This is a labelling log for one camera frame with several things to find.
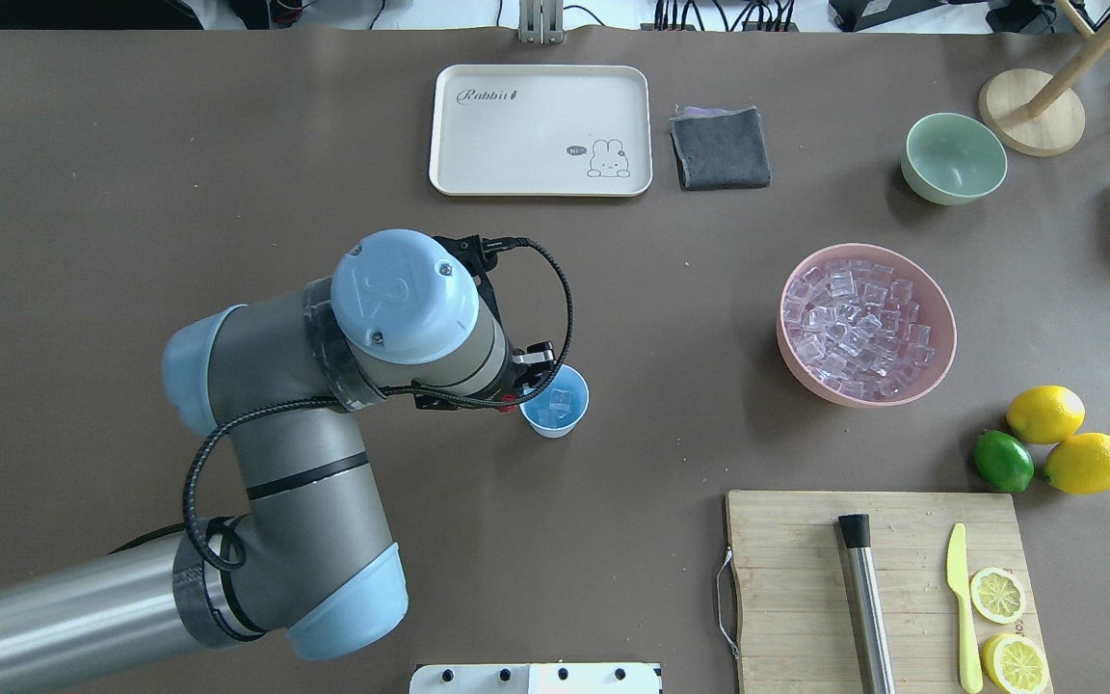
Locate clear ice cube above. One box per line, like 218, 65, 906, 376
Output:
522, 386, 574, 429

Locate cream rabbit tray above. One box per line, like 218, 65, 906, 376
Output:
428, 66, 653, 197

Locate yellow plastic knife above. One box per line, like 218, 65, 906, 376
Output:
944, 522, 983, 693

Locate yellow lemon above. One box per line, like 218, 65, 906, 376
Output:
1043, 432, 1110, 495
1005, 384, 1084, 444

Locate green lime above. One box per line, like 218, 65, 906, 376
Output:
970, 430, 1036, 494

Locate wooden cup stand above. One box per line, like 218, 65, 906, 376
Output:
978, 1, 1110, 157

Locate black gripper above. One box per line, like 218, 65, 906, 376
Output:
415, 234, 556, 413

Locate pile of clear ice cubes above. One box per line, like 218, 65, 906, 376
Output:
779, 257, 942, 403

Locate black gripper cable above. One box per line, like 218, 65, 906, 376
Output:
181, 237, 575, 572

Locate blue plastic cup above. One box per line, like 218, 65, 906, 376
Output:
519, 364, 591, 439

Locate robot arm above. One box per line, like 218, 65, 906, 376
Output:
0, 228, 567, 693

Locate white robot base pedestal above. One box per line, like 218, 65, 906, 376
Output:
408, 662, 664, 693

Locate pink bowl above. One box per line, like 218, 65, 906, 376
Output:
777, 243, 957, 406

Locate aluminium frame post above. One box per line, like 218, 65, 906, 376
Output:
516, 0, 565, 46

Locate grey folded cloth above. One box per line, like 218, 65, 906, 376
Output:
669, 105, 773, 192

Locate green bowl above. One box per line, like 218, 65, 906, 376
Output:
900, 113, 1008, 207

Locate steel muddler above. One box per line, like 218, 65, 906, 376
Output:
837, 514, 897, 693

